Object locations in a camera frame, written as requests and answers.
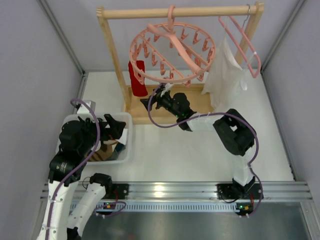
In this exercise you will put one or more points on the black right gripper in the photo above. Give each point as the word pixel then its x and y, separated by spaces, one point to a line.
pixel 157 100

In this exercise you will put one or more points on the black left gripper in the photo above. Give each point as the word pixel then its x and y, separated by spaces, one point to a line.
pixel 107 128

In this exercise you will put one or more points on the dark green christmas sock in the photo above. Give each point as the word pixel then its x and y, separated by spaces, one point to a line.
pixel 118 148

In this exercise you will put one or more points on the pink round clip hanger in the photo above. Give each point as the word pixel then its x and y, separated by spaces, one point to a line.
pixel 171 52

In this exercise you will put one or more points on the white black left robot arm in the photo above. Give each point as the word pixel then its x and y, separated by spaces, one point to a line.
pixel 65 171

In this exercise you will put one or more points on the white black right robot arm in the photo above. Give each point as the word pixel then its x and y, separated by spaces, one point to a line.
pixel 237 136

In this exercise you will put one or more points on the pink clothes hanger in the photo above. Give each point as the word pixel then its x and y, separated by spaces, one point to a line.
pixel 254 13

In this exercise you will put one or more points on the wooden clothes rack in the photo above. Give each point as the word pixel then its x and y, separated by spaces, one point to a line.
pixel 155 82

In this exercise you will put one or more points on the brown striped sock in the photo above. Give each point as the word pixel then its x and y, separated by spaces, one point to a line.
pixel 106 150

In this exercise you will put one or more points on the white plastic laundry basket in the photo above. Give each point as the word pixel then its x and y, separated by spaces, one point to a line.
pixel 125 154

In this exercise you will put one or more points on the white undershirt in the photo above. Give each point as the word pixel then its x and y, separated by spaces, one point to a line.
pixel 226 78

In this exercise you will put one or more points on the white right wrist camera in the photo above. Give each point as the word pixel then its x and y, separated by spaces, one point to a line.
pixel 166 88

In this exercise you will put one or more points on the aluminium mounting rail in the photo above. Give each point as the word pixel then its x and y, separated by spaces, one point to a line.
pixel 196 196

